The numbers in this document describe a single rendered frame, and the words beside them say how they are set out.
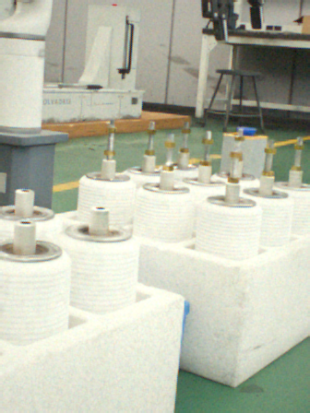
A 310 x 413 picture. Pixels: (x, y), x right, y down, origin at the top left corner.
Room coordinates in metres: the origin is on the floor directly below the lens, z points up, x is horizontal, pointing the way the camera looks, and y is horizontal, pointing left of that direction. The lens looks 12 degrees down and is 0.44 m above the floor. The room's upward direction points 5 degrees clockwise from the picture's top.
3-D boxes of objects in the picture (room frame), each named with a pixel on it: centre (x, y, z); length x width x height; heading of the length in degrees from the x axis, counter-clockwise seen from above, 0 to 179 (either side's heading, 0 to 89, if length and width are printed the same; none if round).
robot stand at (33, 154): (1.33, 0.27, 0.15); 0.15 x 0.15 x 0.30; 63
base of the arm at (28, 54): (1.33, 0.27, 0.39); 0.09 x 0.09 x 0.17; 63
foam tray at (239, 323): (1.20, -0.08, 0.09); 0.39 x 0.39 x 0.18; 56
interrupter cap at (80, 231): (0.77, 0.06, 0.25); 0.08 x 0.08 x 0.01
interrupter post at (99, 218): (0.77, 0.06, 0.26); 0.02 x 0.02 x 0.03
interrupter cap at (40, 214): (0.84, 0.16, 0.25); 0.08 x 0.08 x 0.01
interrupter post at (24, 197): (0.84, 0.16, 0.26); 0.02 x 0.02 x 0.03
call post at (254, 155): (1.48, -0.18, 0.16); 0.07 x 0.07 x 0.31; 56
